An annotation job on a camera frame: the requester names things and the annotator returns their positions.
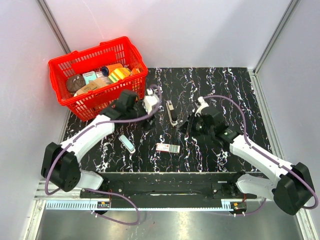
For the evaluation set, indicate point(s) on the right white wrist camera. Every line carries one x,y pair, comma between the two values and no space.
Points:
200,104

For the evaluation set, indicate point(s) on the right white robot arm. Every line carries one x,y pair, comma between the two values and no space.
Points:
289,185

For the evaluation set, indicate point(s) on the orange small packet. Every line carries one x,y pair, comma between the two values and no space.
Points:
134,71

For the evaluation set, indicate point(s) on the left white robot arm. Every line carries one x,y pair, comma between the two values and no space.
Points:
61,162

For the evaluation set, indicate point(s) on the brown cardboard box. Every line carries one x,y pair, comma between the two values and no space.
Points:
98,83

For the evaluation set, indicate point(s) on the orange cylinder bottle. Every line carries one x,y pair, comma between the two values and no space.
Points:
108,69

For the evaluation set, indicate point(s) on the red plastic shopping basket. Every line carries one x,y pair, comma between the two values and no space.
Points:
86,106

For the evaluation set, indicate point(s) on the brown round sponge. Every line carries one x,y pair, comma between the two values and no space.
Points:
75,83

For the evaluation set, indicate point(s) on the light blue white stapler top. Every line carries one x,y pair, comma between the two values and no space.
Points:
127,144

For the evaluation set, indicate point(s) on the red staple box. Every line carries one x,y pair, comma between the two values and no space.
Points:
169,148

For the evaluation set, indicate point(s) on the beige black stapler base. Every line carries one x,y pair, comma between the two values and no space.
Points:
173,117

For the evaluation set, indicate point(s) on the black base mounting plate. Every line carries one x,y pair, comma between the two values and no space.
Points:
217,185

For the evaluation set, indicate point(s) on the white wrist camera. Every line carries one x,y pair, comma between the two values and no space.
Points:
150,100
200,104

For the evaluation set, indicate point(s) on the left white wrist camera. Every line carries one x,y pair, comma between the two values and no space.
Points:
150,100

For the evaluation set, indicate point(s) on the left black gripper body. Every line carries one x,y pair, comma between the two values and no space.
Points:
139,112

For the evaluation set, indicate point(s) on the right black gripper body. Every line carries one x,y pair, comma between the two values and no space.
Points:
198,128

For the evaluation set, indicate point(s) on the yellow green striped sponge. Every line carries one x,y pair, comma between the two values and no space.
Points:
119,74

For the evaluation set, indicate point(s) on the teal small box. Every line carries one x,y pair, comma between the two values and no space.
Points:
89,77

